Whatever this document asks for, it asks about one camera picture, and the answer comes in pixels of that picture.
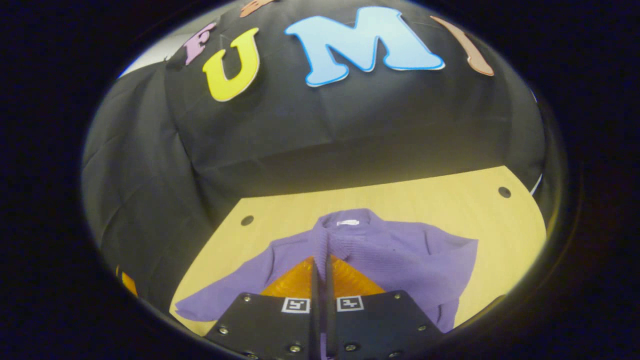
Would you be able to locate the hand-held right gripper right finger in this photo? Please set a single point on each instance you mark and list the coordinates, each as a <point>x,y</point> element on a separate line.
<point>330,310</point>

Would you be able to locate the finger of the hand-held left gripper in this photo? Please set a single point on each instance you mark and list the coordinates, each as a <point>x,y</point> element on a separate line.
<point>128,282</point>

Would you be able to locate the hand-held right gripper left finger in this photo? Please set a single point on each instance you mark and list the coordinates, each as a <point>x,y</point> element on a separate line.
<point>315,310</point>

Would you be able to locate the purple knitted cardigan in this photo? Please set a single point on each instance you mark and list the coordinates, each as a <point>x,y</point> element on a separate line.
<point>400,260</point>

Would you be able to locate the black backdrop cloth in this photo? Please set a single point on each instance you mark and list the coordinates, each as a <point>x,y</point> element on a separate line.
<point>325,135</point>

